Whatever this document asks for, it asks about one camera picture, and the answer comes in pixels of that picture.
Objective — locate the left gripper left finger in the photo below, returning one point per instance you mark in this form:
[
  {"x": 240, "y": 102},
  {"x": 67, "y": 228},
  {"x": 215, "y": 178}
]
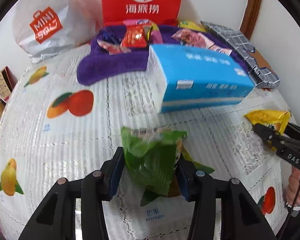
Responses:
[{"x": 54, "y": 218}]

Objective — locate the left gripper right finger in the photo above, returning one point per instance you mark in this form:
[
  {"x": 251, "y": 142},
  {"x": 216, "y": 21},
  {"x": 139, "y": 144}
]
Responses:
[{"x": 241, "y": 217}]

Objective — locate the yellow triangular snack packet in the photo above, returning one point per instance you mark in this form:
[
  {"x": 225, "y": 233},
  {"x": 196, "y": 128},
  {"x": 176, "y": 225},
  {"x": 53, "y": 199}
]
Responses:
[{"x": 275, "y": 120}]

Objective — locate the green triangular snack packet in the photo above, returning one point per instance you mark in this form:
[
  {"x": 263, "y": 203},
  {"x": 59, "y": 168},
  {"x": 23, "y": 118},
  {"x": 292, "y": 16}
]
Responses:
[{"x": 151, "y": 156}]

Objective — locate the pink snack packet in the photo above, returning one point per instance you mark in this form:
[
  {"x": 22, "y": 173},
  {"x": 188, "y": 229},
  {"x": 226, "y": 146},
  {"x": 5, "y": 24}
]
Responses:
[{"x": 192, "y": 39}]

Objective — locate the pink yellow snack bag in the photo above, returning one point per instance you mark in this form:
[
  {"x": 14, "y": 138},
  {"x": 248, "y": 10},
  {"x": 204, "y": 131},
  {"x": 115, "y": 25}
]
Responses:
[{"x": 153, "y": 35}]

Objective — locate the red white candy packet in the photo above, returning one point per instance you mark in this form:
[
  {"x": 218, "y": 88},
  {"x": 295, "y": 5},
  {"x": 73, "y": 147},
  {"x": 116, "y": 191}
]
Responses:
[{"x": 113, "y": 49}]

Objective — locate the red snack packet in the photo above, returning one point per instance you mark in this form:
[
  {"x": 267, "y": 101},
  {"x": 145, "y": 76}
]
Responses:
[{"x": 135, "y": 36}]

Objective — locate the blue snack packet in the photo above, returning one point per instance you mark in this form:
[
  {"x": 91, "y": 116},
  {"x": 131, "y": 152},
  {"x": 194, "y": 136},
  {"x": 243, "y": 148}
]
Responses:
[{"x": 109, "y": 36}]

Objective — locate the right hand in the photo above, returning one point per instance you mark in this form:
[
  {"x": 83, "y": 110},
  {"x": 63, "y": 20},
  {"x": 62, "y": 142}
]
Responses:
[{"x": 293, "y": 191}]

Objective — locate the fruit print tablecloth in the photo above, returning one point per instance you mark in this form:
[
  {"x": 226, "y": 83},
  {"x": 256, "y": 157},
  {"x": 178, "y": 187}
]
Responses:
[{"x": 36, "y": 151}]

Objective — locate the grey checked star cloth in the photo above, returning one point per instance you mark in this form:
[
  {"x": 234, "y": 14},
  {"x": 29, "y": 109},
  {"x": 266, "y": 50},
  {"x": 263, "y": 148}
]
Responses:
[{"x": 256, "y": 66}]

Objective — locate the blue tissue pack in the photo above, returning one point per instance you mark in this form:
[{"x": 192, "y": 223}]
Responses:
[{"x": 183, "y": 77}]

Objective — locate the brown patterned box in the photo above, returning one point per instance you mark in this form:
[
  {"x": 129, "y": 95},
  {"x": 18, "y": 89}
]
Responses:
[{"x": 7, "y": 84}]

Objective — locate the purple towel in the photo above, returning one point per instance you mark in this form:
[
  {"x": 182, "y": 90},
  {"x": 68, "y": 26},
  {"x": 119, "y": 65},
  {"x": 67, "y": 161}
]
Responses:
[{"x": 99, "y": 65}]

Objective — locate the yellow chips bag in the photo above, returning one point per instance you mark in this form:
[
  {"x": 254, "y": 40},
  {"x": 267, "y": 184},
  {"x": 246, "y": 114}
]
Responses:
[{"x": 191, "y": 25}]

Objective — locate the red paper shopping bag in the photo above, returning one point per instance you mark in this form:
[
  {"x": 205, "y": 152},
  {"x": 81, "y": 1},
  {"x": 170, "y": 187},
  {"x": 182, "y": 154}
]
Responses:
[{"x": 158, "y": 11}]

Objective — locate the white Miniso plastic bag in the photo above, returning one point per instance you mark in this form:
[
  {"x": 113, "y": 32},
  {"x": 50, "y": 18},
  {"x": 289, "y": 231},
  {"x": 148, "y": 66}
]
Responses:
[{"x": 46, "y": 28}]

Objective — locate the brown wooden door frame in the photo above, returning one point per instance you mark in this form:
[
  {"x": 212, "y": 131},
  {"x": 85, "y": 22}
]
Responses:
[{"x": 250, "y": 17}]

